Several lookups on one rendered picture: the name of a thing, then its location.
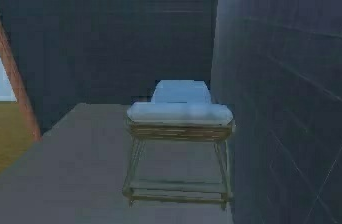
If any wooden chair with pale cushions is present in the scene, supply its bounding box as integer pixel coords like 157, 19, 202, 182
122, 79, 236, 211

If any brown wooden door frame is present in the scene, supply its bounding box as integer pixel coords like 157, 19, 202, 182
0, 0, 43, 142

